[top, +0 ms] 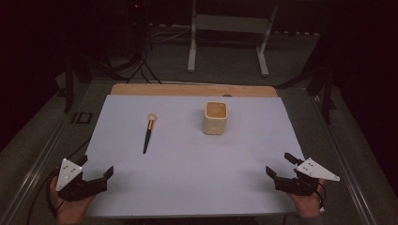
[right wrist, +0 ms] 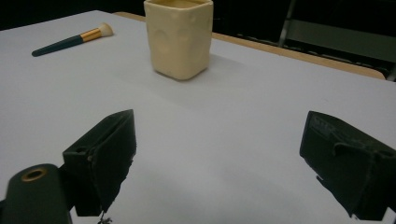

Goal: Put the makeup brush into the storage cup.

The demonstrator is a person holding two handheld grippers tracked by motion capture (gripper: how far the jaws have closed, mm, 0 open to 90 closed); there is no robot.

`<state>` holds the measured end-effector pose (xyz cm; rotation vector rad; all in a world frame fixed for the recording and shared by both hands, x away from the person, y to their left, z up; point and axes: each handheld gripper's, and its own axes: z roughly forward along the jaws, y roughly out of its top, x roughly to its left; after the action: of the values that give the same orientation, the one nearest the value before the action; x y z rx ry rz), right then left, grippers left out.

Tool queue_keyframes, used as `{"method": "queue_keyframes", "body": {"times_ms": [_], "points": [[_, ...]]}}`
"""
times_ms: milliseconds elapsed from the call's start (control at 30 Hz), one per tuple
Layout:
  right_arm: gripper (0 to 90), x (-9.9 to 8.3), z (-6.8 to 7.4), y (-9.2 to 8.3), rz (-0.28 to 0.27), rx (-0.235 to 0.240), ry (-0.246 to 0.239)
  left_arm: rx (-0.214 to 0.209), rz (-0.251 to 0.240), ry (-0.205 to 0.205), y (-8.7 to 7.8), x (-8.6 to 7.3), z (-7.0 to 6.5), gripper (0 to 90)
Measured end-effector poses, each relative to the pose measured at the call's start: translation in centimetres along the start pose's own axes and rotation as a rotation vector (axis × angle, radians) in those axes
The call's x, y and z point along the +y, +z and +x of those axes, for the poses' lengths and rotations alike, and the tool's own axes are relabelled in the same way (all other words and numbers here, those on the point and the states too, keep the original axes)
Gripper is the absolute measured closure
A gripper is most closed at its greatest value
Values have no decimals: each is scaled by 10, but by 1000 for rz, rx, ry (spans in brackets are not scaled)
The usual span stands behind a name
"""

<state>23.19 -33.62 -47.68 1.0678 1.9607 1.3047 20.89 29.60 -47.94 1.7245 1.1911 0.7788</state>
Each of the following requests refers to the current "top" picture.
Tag black floor cables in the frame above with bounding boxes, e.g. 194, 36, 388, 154
88, 46, 163, 86

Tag white floor cable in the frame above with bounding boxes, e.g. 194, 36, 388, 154
149, 27, 192, 44

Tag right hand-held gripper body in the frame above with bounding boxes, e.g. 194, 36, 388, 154
273, 157, 342, 198

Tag person's right hand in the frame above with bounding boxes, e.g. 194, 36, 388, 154
285, 178, 327, 218

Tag black-handled makeup brush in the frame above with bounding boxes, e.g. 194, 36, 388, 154
142, 113, 158, 155

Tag wooden board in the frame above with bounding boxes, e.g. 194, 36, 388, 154
110, 82, 279, 98

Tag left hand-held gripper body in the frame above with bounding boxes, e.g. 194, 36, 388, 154
55, 157, 109, 203

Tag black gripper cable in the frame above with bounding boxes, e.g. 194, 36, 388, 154
314, 183, 329, 214
25, 137, 92, 225

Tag white metal stand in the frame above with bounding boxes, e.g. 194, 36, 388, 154
187, 0, 280, 78

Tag black tripod stand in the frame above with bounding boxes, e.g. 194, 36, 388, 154
62, 51, 95, 113

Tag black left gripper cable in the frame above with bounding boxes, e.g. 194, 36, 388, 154
25, 137, 92, 225

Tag beige square cup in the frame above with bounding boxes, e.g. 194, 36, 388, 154
202, 100, 229, 136

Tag person's left hand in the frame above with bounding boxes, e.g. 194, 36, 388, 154
48, 175, 97, 225

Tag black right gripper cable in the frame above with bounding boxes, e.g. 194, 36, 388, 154
314, 183, 329, 214

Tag white paper sheet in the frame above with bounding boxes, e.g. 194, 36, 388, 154
84, 94, 306, 218

